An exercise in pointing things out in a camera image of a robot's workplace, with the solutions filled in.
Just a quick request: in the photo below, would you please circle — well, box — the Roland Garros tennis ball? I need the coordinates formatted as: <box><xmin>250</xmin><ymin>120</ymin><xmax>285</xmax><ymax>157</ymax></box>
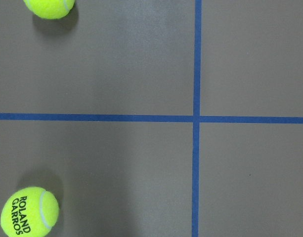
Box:
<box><xmin>0</xmin><ymin>187</ymin><xmax>59</xmax><ymax>237</ymax></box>

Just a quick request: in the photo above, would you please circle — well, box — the Wilson tennis ball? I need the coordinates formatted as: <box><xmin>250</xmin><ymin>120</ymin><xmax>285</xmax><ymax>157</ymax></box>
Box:
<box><xmin>23</xmin><ymin>0</ymin><xmax>75</xmax><ymax>20</ymax></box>

